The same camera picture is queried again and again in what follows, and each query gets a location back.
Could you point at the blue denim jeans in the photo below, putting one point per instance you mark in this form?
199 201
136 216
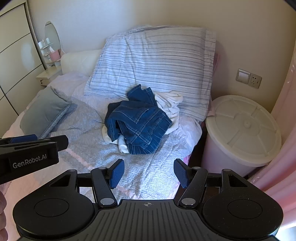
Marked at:
138 120

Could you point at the grey-blue pillow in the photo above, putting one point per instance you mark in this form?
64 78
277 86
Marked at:
46 111

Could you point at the white garment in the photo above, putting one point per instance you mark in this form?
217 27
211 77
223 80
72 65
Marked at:
170 104

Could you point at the white round lidded bin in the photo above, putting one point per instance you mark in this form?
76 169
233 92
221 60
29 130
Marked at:
240 132

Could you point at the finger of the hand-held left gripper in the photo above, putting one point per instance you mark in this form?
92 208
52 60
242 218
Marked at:
23 139
61 142

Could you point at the cream dressing table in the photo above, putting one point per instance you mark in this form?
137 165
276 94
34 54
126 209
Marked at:
48 75

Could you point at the beige wall socket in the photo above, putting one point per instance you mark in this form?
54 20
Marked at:
255 80

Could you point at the white bolster cushion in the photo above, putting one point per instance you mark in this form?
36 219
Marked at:
78 61

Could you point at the beige light switch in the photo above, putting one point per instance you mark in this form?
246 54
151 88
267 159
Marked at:
242 75

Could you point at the grey herringbone blanket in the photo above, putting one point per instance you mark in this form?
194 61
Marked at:
92 139

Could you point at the pink curtain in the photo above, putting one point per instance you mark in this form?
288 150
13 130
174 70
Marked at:
284 139

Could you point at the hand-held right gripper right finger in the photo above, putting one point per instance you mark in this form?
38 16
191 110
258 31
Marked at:
181 172

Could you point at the blue striped pillow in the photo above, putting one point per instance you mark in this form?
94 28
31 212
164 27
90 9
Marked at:
152 60

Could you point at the white panelled wardrobe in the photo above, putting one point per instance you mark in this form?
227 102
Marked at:
16 53

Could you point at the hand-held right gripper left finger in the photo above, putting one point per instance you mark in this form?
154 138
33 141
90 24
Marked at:
117 173

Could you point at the bed with pink sheet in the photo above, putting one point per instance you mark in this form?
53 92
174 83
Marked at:
62 81

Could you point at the person's left hand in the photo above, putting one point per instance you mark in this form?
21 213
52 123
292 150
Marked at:
2 215

